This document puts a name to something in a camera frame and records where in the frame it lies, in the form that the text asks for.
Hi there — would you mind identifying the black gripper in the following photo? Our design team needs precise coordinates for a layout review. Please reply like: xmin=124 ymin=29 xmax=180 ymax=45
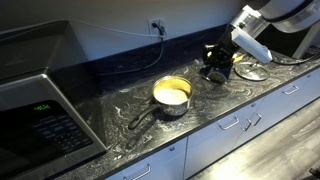
xmin=202 ymin=32 xmax=239 ymax=70

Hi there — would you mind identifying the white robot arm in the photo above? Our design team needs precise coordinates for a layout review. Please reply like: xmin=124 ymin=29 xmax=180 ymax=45
xmin=203 ymin=0 xmax=320 ymax=69

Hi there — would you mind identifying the glass pot lid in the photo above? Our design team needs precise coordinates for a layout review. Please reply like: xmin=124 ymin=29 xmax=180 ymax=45
xmin=235 ymin=62 xmax=269 ymax=81

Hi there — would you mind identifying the blue pasta box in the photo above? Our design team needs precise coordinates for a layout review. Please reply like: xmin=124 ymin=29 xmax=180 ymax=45
xmin=200 ymin=55 xmax=244 ymax=83

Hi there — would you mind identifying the black steel microwave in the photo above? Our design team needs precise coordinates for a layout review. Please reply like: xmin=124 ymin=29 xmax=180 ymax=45
xmin=0 ymin=21 xmax=106 ymax=180

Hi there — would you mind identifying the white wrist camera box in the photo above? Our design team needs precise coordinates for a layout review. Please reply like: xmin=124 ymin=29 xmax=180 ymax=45
xmin=231 ymin=28 xmax=272 ymax=64

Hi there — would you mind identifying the silver pot with black handle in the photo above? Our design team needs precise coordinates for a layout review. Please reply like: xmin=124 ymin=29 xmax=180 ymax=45
xmin=128 ymin=76 xmax=193 ymax=130

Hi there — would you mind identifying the silver drawer handle right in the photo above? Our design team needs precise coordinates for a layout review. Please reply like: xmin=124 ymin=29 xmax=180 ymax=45
xmin=219 ymin=117 xmax=240 ymax=130

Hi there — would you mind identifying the silver drawer handle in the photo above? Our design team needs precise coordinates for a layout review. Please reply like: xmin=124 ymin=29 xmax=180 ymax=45
xmin=283 ymin=85 xmax=299 ymax=95
xmin=123 ymin=164 xmax=151 ymax=180
xmin=219 ymin=117 xmax=240 ymax=130

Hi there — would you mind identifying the white wall outlet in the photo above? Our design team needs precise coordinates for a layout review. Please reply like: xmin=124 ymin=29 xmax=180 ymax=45
xmin=148 ymin=18 xmax=166 ymax=37

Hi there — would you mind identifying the silver cabinet handle pair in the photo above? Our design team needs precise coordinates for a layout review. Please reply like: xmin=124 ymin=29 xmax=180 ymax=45
xmin=241 ymin=113 xmax=262 ymax=131

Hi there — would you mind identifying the silver drawer handle far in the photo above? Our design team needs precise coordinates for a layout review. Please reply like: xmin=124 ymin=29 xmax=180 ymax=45
xmin=283 ymin=85 xmax=299 ymax=95

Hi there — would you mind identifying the white power cable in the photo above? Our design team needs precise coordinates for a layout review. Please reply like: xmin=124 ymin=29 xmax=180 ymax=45
xmin=68 ymin=18 xmax=158 ymax=38

